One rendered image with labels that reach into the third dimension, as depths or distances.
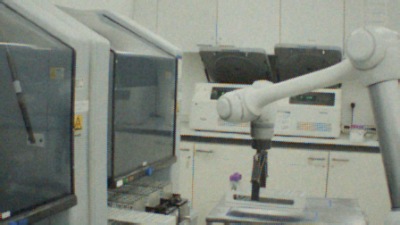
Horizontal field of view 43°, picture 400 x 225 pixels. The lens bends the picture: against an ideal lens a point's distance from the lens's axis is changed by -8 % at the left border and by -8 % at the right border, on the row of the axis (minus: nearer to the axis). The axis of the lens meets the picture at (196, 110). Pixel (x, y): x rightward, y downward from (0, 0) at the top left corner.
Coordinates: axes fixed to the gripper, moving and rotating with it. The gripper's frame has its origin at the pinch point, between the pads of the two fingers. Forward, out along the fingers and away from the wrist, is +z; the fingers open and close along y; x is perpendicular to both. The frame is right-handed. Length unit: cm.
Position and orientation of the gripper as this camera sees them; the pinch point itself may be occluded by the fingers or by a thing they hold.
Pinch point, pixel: (258, 191)
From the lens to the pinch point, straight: 206.9
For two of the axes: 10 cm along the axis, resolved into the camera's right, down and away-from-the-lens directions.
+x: -9.4, -0.5, 3.5
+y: 3.5, -0.5, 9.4
